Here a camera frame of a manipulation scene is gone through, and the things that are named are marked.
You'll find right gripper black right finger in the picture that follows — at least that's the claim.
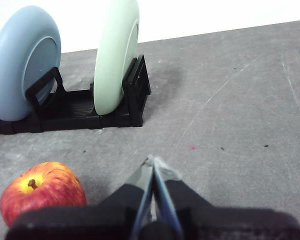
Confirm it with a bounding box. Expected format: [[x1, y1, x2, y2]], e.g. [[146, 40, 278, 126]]
[[153, 156, 300, 240]]

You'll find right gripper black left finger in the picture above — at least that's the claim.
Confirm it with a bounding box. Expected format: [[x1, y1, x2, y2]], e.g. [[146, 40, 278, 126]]
[[4, 156, 154, 240]]

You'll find red apple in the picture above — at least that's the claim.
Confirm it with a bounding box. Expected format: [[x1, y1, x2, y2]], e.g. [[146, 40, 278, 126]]
[[0, 161, 88, 228]]

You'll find black plate rack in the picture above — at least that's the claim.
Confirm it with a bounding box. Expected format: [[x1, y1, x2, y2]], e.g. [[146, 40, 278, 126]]
[[0, 54, 152, 136]]

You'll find pale green plate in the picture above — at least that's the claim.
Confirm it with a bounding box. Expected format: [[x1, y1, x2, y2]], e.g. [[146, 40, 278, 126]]
[[93, 0, 140, 116]]

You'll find blue plate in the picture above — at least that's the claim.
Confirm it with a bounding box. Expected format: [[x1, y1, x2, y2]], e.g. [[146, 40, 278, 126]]
[[0, 5, 62, 122]]

